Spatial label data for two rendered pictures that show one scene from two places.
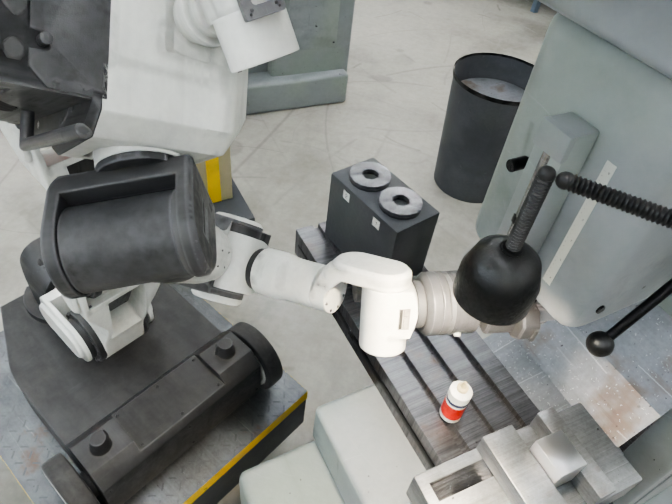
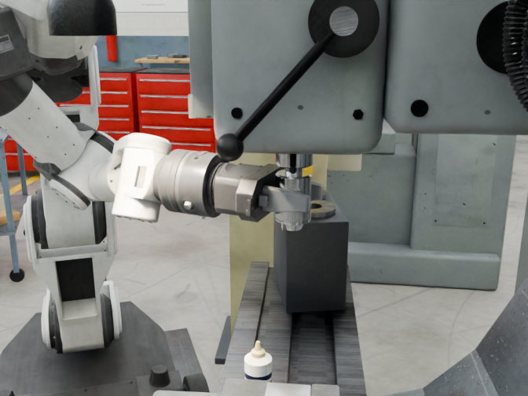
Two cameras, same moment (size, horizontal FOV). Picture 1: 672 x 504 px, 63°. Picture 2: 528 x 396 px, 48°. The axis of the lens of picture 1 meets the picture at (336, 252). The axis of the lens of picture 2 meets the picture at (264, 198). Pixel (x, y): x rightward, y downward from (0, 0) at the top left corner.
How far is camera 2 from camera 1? 0.80 m
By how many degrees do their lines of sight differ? 42
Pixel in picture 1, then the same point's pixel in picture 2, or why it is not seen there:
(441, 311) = (167, 168)
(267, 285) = (92, 177)
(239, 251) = (89, 155)
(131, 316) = (90, 309)
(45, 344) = (40, 342)
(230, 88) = not seen: outside the picture
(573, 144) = not seen: outside the picture
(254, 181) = not seen: hidden behind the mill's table
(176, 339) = (134, 368)
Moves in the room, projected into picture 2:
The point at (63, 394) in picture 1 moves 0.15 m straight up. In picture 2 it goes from (20, 375) to (12, 324)
